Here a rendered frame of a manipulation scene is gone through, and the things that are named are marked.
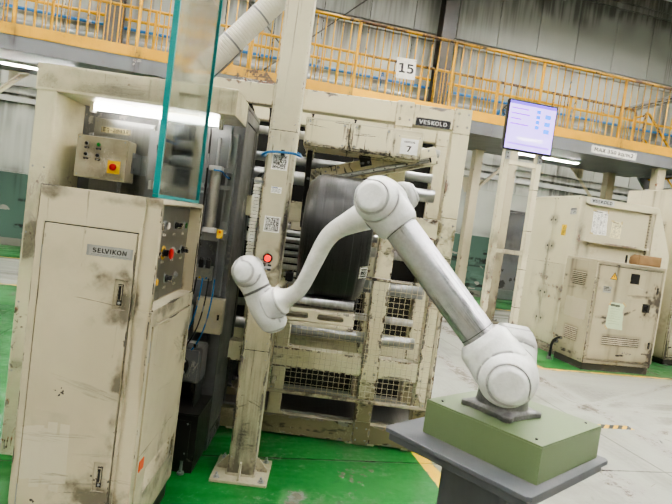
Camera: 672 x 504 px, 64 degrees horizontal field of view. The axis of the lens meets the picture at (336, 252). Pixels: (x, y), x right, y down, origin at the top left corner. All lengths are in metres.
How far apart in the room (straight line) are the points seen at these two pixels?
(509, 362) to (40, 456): 1.53
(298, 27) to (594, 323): 5.07
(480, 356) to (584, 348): 5.27
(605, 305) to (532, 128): 2.14
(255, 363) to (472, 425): 1.25
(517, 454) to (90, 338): 1.35
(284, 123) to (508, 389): 1.61
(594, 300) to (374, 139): 4.40
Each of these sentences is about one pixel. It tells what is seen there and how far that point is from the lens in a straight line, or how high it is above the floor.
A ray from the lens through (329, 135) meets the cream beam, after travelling 2.82.
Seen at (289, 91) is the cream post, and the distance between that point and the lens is 2.60.
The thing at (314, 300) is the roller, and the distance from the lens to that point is 2.48.
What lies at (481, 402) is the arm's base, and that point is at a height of 0.78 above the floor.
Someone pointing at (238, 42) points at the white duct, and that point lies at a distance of 3.00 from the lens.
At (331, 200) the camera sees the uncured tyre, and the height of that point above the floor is 1.36.
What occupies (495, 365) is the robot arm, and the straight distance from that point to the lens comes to 1.49.
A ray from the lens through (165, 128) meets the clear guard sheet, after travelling 1.86.
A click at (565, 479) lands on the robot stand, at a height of 0.65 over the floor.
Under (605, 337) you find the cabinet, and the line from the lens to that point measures 6.89.
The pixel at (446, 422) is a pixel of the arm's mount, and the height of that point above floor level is 0.71.
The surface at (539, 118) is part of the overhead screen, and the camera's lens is 6.61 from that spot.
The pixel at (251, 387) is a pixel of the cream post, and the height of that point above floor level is 0.44.
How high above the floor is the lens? 1.27
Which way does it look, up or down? 3 degrees down
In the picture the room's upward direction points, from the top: 8 degrees clockwise
